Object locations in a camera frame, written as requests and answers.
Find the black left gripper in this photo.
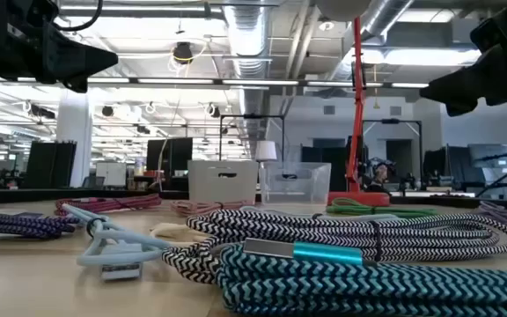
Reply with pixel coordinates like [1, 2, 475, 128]
[0, 0, 119, 93]

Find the lavender USB cable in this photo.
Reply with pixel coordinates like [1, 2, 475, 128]
[477, 201, 507, 226]

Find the magenta braided USB cable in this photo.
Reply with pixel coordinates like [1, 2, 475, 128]
[54, 193, 163, 217]

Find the green USB cable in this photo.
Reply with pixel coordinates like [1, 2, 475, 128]
[326, 197, 439, 219]

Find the navy purple braided USB cable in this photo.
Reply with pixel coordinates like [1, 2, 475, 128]
[0, 210, 82, 241]

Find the pale pink USB cable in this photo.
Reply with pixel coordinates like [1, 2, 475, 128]
[169, 200, 254, 218]

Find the cream USB cable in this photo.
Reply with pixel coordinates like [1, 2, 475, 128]
[149, 222, 213, 244]

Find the light blue USB cable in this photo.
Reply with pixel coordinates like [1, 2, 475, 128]
[62, 203, 182, 282]

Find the black white braided USB cable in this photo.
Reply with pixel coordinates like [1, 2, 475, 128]
[161, 209, 507, 285]

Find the teal braided USB cable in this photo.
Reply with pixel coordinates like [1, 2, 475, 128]
[216, 237, 507, 317]

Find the black partition panel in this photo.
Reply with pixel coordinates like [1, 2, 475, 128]
[24, 140, 77, 189]
[146, 137, 194, 180]

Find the red desk lamp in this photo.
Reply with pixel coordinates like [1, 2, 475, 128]
[314, 0, 391, 208]

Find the opaque white plastic bin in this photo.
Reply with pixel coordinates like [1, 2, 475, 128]
[187, 159, 260, 204]

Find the clear plastic bin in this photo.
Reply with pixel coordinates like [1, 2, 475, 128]
[258, 161, 333, 210]

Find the white shade table lamp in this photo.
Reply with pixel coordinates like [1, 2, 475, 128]
[254, 140, 278, 168]

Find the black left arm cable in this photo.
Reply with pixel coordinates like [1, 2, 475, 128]
[53, 0, 105, 33]

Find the black metal rig frame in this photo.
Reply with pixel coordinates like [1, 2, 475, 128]
[362, 118, 424, 193]

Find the black aluminium table frame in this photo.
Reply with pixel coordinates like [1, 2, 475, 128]
[0, 184, 507, 216]

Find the silver ventilation duct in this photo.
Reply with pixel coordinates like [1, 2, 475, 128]
[222, 0, 272, 159]

